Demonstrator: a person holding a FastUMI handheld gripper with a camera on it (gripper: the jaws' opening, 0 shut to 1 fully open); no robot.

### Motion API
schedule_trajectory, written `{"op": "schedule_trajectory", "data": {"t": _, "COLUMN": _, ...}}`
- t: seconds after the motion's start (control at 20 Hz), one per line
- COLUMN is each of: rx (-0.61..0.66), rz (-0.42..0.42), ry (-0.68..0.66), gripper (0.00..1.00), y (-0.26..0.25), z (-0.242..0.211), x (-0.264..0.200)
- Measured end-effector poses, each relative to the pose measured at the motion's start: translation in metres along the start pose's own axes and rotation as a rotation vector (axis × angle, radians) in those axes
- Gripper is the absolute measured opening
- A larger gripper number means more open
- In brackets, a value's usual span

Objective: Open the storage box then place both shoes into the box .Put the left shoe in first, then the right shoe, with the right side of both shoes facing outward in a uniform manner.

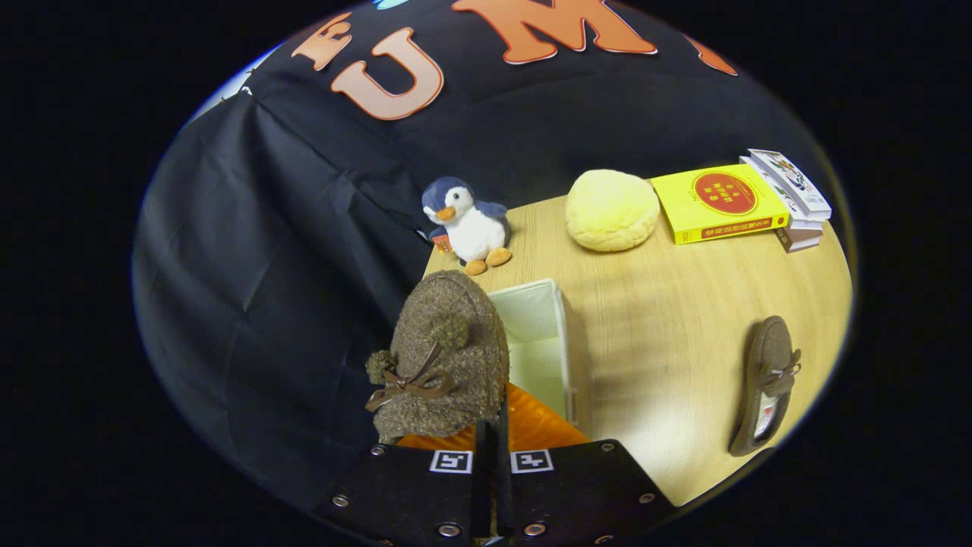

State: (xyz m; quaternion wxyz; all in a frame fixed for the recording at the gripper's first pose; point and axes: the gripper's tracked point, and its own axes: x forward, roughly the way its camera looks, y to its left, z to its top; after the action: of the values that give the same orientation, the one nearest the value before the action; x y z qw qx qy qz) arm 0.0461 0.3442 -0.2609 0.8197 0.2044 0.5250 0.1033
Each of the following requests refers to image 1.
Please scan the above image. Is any brown fabric storage box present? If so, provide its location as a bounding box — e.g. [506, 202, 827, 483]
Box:
[486, 278, 593, 434]

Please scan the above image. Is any white book with leaf print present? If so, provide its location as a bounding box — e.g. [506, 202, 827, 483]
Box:
[739, 156, 825, 231]

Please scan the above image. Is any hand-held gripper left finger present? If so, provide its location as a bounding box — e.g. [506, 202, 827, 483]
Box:
[315, 410, 494, 547]

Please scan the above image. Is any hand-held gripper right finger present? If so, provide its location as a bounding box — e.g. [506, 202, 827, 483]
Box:
[497, 382, 677, 547]

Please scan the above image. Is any brown-edged book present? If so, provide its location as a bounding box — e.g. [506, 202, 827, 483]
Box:
[775, 226, 823, 253]

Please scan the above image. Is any yellow round plush cushion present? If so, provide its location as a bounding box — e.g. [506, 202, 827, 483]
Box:
[565, 169, 661, 253]

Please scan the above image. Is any penguin plush toy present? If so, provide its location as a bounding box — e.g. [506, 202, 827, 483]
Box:
[421, 176, 513, 276]

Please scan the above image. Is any yellow book with red circle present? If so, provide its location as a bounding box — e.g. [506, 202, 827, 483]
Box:
[650, 163, 791, 245]

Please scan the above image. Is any brown fuzzy shoe with bow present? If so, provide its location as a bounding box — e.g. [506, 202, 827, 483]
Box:
[364, 270, 511, 445]
[729, 315, 803, 457]

